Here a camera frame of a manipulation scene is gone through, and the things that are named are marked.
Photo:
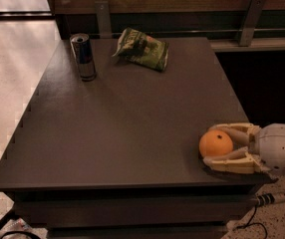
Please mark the green jalapeno chip bag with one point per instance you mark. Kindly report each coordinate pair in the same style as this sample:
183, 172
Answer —
139, 48

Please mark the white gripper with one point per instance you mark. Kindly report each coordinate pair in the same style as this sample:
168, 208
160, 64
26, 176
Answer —
279, 147

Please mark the grey metal bracket right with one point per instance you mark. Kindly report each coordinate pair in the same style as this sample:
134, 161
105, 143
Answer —
250, 22

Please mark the blue silver energy drink can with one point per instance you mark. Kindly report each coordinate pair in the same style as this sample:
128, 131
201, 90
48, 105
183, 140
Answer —
83, 56

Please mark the grey metal bracket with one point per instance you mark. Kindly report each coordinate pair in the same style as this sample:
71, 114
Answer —
250, 22
103, 18

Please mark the grey metal bracket left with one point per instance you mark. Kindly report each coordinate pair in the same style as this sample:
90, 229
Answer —
103, 18

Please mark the orange fruit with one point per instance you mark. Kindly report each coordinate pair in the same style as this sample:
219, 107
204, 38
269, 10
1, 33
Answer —
215, 143

